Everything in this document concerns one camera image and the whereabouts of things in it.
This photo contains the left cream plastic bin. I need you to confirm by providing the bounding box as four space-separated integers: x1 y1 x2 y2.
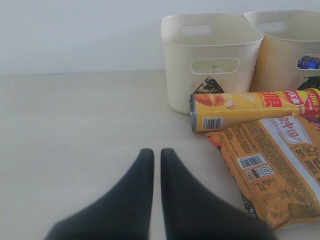
161 13 264 114

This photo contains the white blue milk carton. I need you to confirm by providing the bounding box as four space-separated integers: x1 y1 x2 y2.
297 55 320 70

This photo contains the middle cream plastic bin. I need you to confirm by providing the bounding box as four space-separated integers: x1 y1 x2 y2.
243 10 320 92

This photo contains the yellow chips can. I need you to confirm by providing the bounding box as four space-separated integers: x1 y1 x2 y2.
190 88 320 132

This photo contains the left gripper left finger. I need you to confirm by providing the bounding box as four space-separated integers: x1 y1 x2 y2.
45 148 155 240

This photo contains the cream plastic bin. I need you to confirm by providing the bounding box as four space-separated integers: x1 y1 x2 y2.
243 10 320 92
161 13 264 114

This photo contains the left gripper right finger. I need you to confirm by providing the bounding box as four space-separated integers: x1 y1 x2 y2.
160 148 260 240

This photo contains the orange noodle packet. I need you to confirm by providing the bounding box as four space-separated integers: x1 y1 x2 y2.
206 114 320 230

